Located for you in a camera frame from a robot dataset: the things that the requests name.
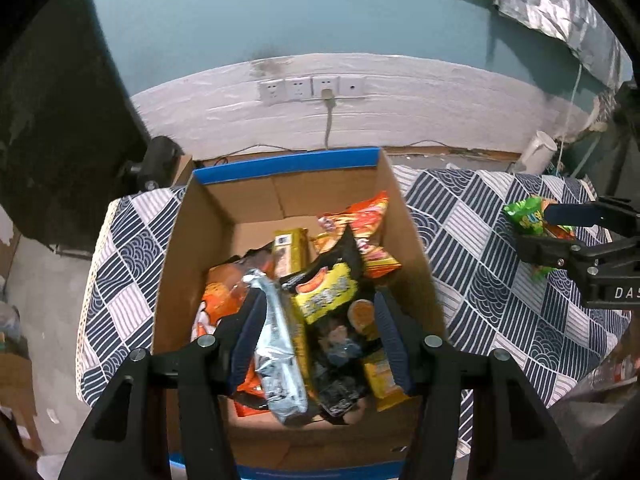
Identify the long yellow snack packet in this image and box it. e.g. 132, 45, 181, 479
361, 347, 412, 412
272, 227, 312, 282

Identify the grey power cable with plug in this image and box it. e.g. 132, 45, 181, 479
320, 88, 335, 151

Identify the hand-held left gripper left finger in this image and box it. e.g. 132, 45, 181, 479
57, 287, 268, 480

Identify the cardboard box with blue rim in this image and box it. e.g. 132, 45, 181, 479
150, 146, 451, 480

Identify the cardboard piece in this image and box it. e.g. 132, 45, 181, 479
0, 350, 47, 457

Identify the clear plastic bottle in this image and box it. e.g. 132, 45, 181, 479
590, 344, 640, 392

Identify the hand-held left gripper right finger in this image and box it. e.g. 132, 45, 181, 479
372, 287, 581, 480

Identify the white string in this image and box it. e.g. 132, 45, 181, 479
556, 64, 584, 177

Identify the black round object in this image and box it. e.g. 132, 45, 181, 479
124, 135, 182, 192

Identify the orange green snack bag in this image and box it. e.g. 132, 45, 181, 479
502, 195, 577, 277

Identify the orange yellow snack bag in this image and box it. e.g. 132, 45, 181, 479
350, 240, 403, 281

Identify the red orange snack bag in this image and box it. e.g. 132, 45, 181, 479
316, 190, 391, 253

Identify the white wall socket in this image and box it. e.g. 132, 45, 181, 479
285, 76, 314, 103
257, 79, 287, 106
312, 75, 341, 99
338, 75, 366, 97

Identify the silver snack packet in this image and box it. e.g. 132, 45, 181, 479
242, 269, 309, 426

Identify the navy white patterned tablecloth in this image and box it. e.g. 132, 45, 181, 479
75, 165, 631, 461

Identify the silver tarp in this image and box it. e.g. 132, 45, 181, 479
492, 0, 632, 87

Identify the white plastic jug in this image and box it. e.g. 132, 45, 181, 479
515, 130, 559, 174

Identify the black yellow snack packet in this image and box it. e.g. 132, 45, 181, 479
279, 225, 377, 418

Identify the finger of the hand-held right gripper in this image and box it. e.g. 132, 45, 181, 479
542, 197, 640, 238
515, 236, 590, 273

